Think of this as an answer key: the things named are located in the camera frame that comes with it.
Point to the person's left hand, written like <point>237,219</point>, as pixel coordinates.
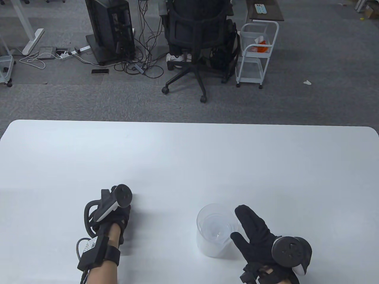
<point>121,219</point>

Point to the person's right hand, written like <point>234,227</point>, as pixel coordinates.
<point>257,242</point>

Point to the largest clear plastic beaker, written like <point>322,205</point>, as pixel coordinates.
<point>204,248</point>

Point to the person's left forearm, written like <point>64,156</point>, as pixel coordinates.
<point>103,275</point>

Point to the black white tracking controller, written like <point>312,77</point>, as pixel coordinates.
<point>291,251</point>
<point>123,195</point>

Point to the black wrist sensor box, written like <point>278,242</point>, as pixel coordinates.
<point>93,254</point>

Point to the black smartphone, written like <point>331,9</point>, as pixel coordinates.
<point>99,71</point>

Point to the white rolling cart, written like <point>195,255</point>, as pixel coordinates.
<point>248,80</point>

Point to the white power strip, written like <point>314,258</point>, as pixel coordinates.
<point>80,50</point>

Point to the grey floor socket box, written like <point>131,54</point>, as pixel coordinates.
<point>47,50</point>

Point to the black backpack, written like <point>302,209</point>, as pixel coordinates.
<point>222,57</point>

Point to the black computer tower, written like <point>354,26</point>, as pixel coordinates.
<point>100,26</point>

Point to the orange packet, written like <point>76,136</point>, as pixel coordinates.
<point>262,47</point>

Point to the white plastic trolley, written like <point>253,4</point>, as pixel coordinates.
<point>6,60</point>

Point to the black office chair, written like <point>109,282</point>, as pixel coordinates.
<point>192,31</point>

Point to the white desk leg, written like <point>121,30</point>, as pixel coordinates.
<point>25,26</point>

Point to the grey power box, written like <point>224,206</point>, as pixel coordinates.
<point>163,7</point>

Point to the dark wooden side table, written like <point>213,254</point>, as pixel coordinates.
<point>274,11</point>

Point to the white remote control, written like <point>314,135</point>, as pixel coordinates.
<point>260,9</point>

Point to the cardboard box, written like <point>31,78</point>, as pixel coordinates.
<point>368,11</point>

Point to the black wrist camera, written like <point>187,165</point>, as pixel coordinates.
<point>247,276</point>

